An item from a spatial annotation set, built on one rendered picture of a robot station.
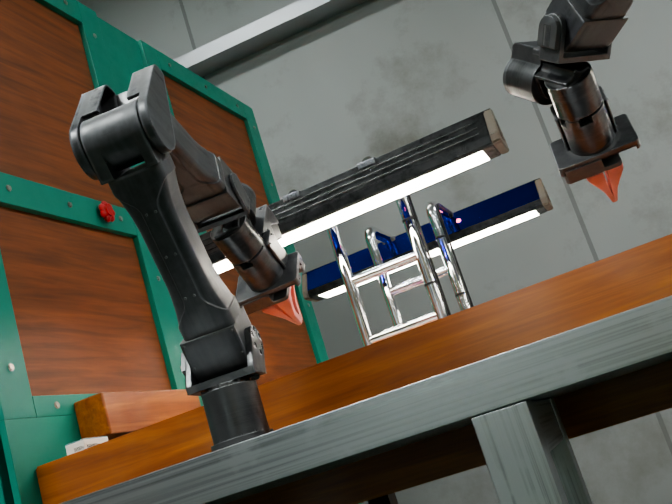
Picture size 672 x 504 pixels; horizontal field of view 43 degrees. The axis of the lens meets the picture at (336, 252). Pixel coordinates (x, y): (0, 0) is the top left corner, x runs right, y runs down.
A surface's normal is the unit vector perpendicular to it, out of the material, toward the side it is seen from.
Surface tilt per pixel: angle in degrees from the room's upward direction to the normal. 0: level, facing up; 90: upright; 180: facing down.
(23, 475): 90
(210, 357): 120
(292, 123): 90
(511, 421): 90
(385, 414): 90
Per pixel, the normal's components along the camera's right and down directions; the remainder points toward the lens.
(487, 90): -0.31, -0.15
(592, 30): 0.37, 0.81
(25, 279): 0.88, -0.36
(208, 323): -0.06, 0.31
